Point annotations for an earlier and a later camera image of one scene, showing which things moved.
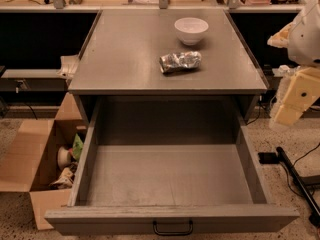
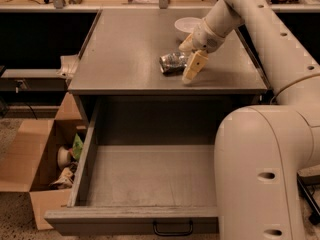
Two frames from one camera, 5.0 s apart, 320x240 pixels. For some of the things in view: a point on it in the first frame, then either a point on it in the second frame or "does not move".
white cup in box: [64, 158] does not move
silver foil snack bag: [180, 61] does not move
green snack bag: [77, 147] does not move
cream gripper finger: [280, 38] → [187, 44]
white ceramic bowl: [191, 30] does not move
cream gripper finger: [302, 92] → [195, 65]
